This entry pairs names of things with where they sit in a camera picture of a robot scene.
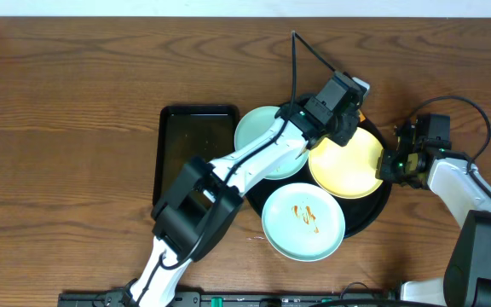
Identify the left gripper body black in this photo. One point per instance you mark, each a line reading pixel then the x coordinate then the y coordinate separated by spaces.
pixel 345 129

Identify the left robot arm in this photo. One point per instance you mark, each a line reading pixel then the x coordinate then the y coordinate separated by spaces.
pixel 195 212

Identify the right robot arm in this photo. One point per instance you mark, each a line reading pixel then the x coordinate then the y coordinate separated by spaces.
pixel 455 179

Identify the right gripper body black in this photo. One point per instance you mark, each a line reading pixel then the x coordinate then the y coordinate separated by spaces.
pixel 386 166

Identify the black rectangular water tray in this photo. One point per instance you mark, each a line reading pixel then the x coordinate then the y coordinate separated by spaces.
pixel 186 131

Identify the yellow plate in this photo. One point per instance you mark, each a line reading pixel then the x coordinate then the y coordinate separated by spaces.
pixel 347 172

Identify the light blue plate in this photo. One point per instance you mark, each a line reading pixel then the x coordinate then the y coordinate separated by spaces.
pixel 303 222
pixel 254 124

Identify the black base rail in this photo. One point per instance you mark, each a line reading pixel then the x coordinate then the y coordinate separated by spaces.
pixel 196 299

